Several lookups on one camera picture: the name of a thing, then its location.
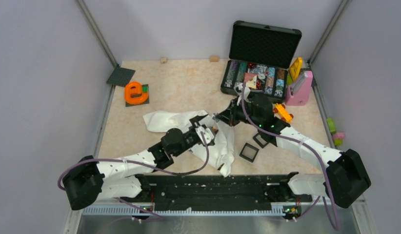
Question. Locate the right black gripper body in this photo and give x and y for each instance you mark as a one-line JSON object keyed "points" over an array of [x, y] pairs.
{"points": [[238, 114]]}

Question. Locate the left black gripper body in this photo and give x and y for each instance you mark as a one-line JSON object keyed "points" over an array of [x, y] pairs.
{"points": [[190, 138]]}

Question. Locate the blue leaf brooch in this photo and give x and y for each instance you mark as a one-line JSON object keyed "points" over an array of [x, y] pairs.
{"points": [[215, 118]]}

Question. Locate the white garment with blue print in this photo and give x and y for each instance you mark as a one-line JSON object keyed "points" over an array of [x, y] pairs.
{"points": [[220, 156]]}

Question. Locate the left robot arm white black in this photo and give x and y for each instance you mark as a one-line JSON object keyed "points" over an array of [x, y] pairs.
{"points": [[94, 179]]}

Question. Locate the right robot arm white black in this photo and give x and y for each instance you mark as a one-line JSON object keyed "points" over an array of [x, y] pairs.
{"points": [[343, 177]]}

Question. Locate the orange yellow toy car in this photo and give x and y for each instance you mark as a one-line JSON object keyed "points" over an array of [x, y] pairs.
{"points": [[282, 112]]}

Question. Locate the wooden block right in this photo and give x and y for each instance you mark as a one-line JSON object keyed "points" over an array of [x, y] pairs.
{"points": [[214, 58]]}

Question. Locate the wooden block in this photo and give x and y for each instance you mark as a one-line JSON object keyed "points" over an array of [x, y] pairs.
{"points": [[163, 60], [214, 58]]}

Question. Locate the green small brick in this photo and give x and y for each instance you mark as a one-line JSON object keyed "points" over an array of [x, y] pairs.
{"points": [[145, 88]]}

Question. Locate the pink box device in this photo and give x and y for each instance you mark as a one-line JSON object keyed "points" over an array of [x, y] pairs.
{"points": [[298, 92]]}

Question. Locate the black poker chip case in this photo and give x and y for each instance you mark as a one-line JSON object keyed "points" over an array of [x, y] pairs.
{"points": [[264, 51]]}

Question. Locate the orange letter e toy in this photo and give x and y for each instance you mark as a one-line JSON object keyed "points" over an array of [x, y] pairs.
{"points": [[135, 93]]}

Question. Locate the wooden block left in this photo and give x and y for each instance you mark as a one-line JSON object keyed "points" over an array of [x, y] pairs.
{"points": [[163, 60]]}

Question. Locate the dark grey small baseplate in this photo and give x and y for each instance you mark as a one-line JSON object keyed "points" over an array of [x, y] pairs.
{"points": [[145, 97]]}

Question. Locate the yellow toy block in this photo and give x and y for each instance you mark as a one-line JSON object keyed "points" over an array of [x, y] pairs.
{"points": [[295, 68]]}

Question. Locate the dark grey large baseplate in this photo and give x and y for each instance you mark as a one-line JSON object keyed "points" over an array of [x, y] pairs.
{"points": [[120, 76]]}

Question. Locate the green pink toy outside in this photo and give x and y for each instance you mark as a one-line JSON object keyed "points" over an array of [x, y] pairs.
{"points": [[337, 136]]}

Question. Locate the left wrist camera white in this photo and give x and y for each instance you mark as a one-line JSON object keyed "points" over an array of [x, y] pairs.
{"points": [[206, 135]]}

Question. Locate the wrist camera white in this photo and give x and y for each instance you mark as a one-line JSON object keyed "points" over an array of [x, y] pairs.
{"points": [[243, 92], [206, 135]]}

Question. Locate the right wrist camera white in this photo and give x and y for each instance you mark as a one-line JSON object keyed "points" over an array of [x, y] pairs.
{"points": [[243, 92]]}

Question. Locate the black square frame far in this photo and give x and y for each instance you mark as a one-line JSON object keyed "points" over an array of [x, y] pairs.
{"points": [[260, 140]]}

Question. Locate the black square frame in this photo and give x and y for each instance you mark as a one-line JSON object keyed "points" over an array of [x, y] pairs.
{"points": [[260, 140], [249, 152]]}

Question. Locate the black square frame near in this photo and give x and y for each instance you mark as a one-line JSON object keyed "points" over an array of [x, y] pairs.
{"points": [[249, 152]]}

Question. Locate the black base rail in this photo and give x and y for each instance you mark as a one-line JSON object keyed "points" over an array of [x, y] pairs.
{"points": [[211, 194]]}

